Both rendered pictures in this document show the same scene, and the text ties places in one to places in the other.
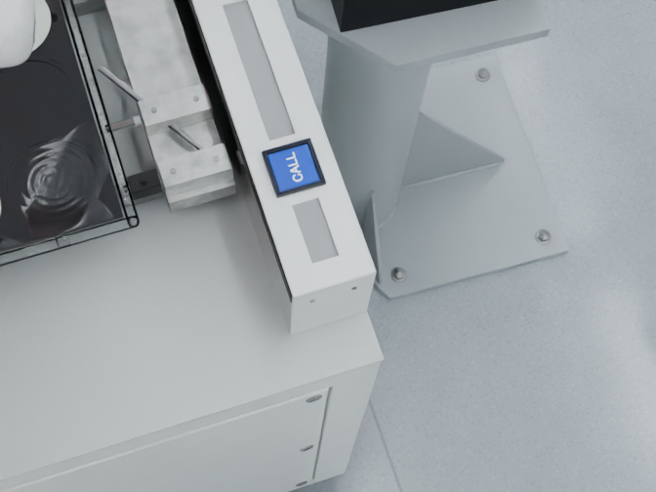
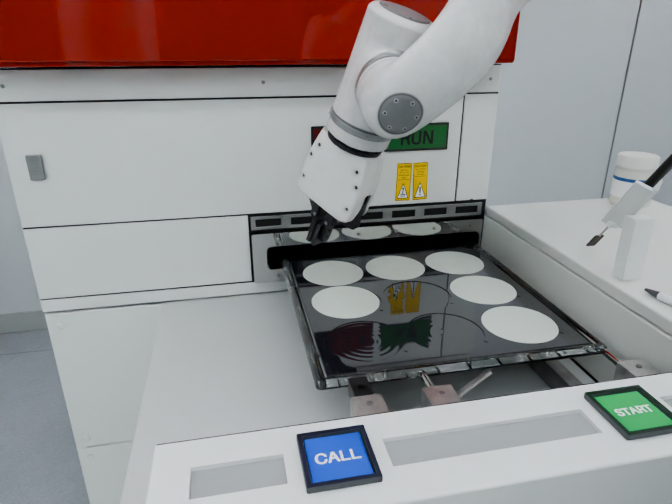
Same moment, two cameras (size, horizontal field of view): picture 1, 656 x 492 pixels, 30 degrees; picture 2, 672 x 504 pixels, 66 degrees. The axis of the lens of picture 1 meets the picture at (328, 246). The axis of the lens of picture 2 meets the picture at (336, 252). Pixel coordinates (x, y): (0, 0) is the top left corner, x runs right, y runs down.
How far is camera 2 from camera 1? 114 cm
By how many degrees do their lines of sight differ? 74
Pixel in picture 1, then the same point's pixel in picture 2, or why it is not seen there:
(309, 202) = (284, 477)
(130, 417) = (156, 423)
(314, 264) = (188, 470)
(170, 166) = (375, 401)
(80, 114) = (433, 355)
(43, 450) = (159, 376)
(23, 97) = (447, 329)
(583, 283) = not seen: outside the picture
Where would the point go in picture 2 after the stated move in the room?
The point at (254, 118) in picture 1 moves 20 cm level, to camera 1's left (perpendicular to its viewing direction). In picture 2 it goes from (415, 426) to (431, 313)
